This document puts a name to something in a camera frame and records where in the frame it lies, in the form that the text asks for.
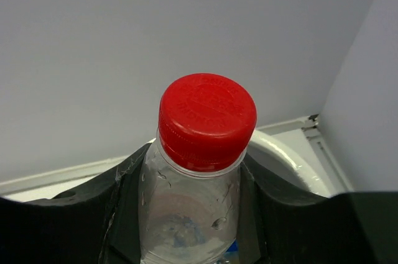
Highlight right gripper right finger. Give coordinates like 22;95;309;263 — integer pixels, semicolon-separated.
238;156;397;263

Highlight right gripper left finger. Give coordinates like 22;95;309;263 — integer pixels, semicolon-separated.
1;144;149;263

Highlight red label water bottle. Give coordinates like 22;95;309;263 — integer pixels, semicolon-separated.
138;73;257;263

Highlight white round bin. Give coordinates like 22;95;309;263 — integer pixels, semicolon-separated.
249;130;334;197

